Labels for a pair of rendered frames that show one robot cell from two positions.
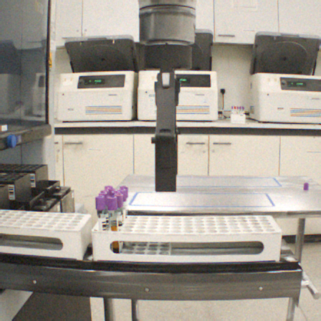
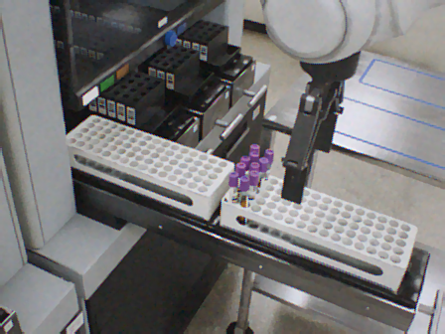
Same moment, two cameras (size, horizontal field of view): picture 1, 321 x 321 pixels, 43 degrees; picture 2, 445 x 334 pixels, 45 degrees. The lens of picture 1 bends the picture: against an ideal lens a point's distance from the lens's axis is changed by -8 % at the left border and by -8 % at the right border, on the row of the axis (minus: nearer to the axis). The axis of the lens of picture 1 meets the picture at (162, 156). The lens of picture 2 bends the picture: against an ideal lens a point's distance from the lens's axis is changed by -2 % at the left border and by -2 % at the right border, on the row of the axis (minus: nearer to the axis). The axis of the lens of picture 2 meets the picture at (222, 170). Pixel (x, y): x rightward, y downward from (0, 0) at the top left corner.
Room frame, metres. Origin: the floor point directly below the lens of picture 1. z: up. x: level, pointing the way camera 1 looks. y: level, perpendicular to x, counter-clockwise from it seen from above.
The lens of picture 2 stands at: (0.02, -0.11, 1.45)
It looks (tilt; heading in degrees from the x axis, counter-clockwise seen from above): 39 degrees down; 20
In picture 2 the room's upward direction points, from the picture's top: 5 degrees clockwise
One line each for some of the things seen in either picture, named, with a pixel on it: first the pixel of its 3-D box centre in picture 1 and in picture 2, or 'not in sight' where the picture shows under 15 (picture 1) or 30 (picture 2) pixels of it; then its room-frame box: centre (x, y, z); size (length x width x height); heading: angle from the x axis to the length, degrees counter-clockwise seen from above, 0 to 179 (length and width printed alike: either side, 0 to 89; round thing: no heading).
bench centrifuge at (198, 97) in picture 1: (178, 74); not in sight; (3.27, -0.12, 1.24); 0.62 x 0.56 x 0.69; 178
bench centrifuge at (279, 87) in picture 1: (286, 77); not in sight; (3.23, -0.97, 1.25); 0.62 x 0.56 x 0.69; 177
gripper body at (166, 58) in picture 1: (167, 74); (326, 74); (0.67, -0.01, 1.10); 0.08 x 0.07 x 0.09; 177
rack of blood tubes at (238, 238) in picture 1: (187, 242); (316, 228); (0.67, -0.04, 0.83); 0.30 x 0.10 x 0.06; 87
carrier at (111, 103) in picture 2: not in sight; (127, 96); (0.84, 0.40, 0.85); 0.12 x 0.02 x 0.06; 177
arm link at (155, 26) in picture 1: (167, 29); not in sight; (0.67, -0.01, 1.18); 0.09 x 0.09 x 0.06
